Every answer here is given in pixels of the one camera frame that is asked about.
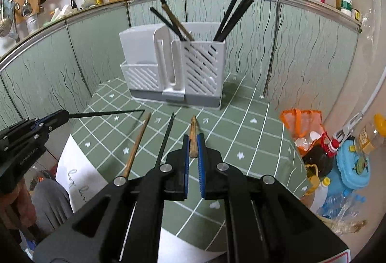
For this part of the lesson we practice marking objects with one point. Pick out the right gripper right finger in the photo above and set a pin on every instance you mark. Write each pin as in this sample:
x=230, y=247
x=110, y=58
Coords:
x=218, y=179

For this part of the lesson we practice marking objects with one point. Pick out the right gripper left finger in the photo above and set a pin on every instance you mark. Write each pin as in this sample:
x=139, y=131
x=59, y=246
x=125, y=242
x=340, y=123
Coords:
x=169, y=181

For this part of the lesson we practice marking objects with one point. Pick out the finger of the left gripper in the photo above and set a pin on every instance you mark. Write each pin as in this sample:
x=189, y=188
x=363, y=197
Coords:
x=53, y=121

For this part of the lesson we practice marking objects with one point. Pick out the black chopstick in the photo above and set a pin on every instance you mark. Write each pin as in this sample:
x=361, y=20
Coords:
x=225, y=19
x=238, y=18
x=164, y=141
x=164, y=1
x=98, y=114
x=233, y=20

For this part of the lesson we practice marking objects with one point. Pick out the light brown wooden chopstick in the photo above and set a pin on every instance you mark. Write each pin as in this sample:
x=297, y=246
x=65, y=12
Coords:
x=135, y=148

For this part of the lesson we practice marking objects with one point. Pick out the white paper with writing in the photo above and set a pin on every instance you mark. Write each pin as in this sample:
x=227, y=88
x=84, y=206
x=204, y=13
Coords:
x=82, y=181

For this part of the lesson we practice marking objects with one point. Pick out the green checkered table mat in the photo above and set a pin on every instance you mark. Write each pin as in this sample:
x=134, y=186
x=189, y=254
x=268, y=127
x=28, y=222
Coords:
x=246, y=130

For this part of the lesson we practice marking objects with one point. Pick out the orange plastic bag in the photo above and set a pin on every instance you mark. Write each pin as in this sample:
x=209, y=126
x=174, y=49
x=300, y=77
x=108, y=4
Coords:
x=304, y=126

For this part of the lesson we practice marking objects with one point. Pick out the dark soy sauce bottle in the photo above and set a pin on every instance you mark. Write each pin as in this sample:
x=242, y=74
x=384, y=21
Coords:
x=322, y=154

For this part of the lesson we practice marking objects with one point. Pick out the white utensil holder rack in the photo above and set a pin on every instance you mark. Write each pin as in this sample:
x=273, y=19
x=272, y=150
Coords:
x=160, y=67

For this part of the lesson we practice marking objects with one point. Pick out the clear plastic water bottle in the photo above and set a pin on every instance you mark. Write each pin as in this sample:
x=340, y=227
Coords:
x=345, y=205

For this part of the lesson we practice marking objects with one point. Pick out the blue plastic container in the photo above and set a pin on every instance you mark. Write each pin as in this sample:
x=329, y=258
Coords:
x=350, y=171

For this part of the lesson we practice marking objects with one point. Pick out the dark chopstick in holder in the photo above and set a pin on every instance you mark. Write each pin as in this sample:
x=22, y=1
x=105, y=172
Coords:
x=170, y=25

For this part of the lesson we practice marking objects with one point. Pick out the brown chopstick in holder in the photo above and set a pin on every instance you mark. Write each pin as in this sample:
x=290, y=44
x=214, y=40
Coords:
x=176, y=22

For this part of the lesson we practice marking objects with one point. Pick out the yellow cap bottle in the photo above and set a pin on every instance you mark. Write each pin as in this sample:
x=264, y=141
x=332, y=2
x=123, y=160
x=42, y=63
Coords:
x=371, y=136

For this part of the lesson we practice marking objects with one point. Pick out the green label bottle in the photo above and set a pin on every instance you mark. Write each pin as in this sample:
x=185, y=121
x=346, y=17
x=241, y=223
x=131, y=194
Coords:
x=346, y=7

